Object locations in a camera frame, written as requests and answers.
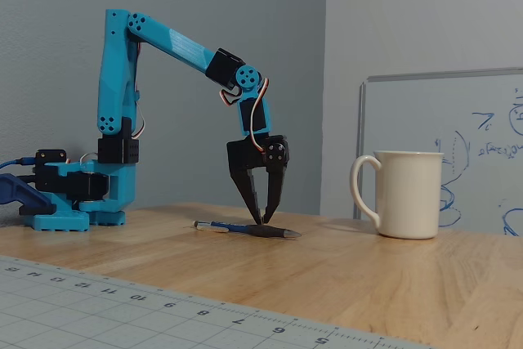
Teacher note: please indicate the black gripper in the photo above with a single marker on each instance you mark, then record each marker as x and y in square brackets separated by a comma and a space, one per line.
[244, 155]

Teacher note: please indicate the blue and black pen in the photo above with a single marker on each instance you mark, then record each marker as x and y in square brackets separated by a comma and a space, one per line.
[245, 229]

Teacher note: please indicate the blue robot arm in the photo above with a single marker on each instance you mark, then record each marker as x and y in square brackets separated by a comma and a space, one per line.
[112, 79]

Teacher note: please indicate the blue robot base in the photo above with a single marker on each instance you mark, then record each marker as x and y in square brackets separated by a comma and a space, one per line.
[118, 189]

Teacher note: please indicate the cream ceramic mug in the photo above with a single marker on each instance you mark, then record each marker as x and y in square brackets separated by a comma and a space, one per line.
[408, 198]

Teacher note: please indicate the grey cutting mat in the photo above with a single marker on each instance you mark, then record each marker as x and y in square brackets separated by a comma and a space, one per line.
[102, 312]

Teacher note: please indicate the black controller board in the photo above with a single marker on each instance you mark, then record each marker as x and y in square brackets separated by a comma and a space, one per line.
[49, 169]

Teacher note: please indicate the whiteboard with blue drawings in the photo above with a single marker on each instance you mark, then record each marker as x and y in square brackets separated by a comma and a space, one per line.
[482, 120]

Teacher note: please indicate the dark blue table clamp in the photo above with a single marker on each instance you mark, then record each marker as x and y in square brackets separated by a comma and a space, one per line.
[20, 198]

